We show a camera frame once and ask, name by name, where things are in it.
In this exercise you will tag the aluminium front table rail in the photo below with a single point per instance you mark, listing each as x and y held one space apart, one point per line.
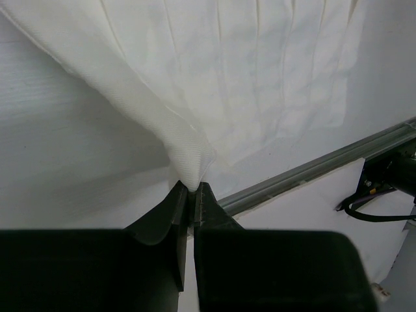
367 148

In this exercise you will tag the white pleated skirt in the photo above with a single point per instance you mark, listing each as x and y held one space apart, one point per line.
215 81

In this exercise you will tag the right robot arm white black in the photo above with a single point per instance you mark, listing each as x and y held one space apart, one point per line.
401 174

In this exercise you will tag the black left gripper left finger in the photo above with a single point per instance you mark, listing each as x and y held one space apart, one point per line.
137 268

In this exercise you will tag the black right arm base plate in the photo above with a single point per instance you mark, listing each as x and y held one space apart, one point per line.
373 176

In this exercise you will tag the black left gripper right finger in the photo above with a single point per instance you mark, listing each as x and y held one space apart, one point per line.
241 269

